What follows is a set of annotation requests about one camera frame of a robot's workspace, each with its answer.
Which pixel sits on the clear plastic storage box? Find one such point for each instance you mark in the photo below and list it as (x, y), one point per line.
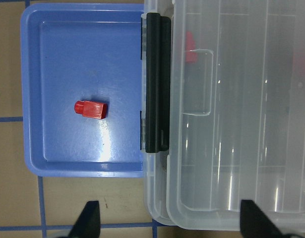
(159, 148)

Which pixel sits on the red block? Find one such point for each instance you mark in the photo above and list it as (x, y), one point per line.
(190, 48)
(90, 109)

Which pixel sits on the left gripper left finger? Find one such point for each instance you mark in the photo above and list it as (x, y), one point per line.
(88, 224)

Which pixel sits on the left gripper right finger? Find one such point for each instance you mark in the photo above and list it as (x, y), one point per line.
(255, 224)

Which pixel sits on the blue plastic tray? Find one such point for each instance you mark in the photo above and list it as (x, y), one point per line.
(81, 52)

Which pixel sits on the clear ribbed box lid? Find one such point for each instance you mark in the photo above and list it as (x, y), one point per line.
(241, 111)

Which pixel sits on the black box latch handle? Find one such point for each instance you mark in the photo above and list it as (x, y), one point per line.
(158, 80)

